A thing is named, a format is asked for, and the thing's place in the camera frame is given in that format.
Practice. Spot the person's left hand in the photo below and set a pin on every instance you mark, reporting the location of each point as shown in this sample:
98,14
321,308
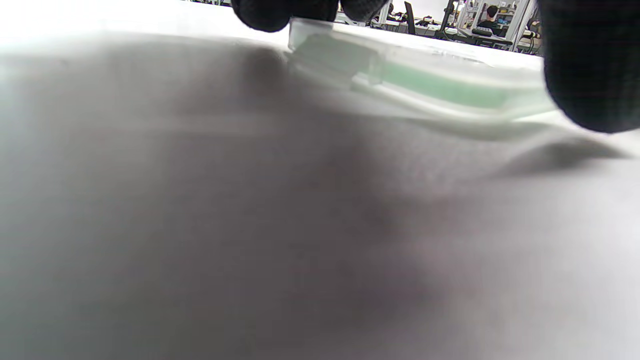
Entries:
595,60

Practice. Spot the black office chair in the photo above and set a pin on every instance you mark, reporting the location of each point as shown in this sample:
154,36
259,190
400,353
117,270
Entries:
410,17

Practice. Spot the clear container lid green seal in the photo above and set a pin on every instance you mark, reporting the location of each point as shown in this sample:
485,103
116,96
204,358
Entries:
440,87

